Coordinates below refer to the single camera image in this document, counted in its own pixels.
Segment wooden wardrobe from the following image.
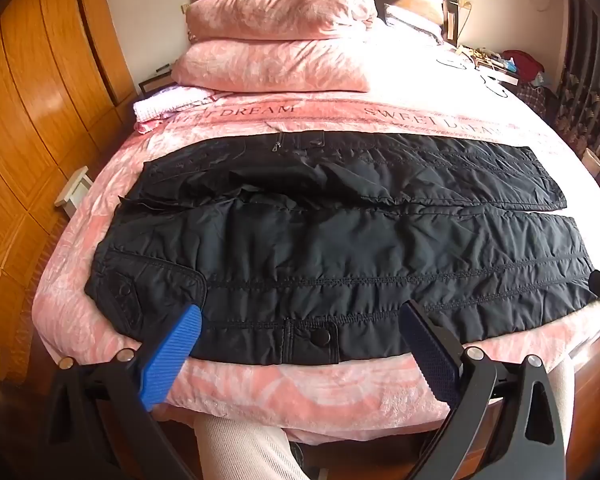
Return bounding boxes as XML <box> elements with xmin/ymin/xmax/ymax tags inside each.
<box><xmin>0</xmin><ymin>0</ymin><xmax>139</xmax><ymax>383</ymax></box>

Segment white folded towel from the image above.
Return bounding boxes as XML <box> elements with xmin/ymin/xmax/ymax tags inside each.
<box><xmin>132</xmin><ymin>86</ymin><xmax>217</xmax><ymax>122</ymax></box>

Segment dark bedside table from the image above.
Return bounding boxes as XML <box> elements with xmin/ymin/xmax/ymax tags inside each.
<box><xmin>138</xmin><ymin>62</ymin><xmax>177</xmax><ymax>97</ymax></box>

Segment cluttered bedside table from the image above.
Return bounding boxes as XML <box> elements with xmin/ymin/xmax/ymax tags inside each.
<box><xmin>455</xmin><ymin>44</ymin><xmax>522</xmax><ymax>88</ymax></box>

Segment small white stool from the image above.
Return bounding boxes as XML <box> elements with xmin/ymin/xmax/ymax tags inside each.
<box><xmin>55</xmin><ymin>166</ymin><xmax>92</xmax><ymax>207</ymax></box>

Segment grey patterned pillow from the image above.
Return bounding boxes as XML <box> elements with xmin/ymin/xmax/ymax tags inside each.
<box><xmin>383</xmin><ymin>4</ymin><xmax>446</xmax><ymax>44</ymax></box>

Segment person's leg in white trousers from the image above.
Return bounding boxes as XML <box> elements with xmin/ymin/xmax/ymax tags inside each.
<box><xmin>194</xmin><ymin>407</ymin><xmax>308</xmax><ymax>480</ymax></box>

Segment dark patterned curtain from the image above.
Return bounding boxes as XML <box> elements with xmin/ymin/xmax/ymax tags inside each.
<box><xmin>555</xmin><ymin>0</ymin><xmax>600</xmax><ymax>167</ymax></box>

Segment black padded pants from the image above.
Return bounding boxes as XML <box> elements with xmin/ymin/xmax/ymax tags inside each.
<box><xmin>84</xmin><ymin>131</ymin><xmax>600</xmax><ymax>367</ymax></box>

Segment pink pillow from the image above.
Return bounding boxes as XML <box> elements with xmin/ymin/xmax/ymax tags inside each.
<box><xmin>172</xmin><ymin>39</ymin><xmax>372</xmax><ymax>94</ymax></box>
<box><xmin>186</xmin><ymin>0</ymin><xmax>379</xmax><ymax>42</ymax></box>

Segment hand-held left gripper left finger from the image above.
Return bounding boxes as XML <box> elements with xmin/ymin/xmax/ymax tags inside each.
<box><xmin>42</xmin><ymin>304</ymin><xmax>203</xmax><ymax>480</ymax></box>

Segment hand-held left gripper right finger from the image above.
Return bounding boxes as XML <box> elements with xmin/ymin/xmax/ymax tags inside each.
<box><xmin>399</xmin><ymin>300</ymin><xmax>567</xmax><ymax>480</ymax></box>

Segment pink printed bed blanket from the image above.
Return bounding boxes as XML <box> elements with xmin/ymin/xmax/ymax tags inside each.
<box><xmin>30</xmin><ymin>35</ymin><xmax>600</xmax><ymax>443</ymax></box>

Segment plaid cloth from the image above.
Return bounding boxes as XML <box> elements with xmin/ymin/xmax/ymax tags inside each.
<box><xmin>517</xmin><ymin>82</ymin><xmax>549</xmax><ymax>112</ymax></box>

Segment dark wooden headboard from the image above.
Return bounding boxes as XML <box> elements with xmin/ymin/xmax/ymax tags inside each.
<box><xmin>197</xmin><ymin>0</ymin><xmax>462</xmax><ymax>47</ymax></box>

